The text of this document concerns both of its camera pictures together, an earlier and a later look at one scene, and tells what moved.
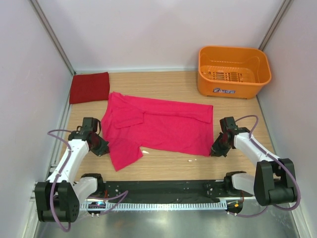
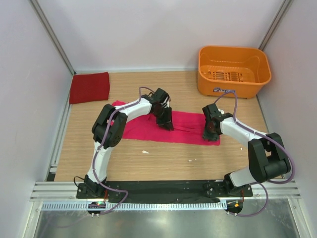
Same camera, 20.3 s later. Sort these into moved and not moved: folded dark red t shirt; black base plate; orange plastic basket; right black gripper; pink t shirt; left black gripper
Moved: pink t shirt; right black gripper; left black gripper
Not moved: black base plate; folded dark red t shirt; orange plastic basket
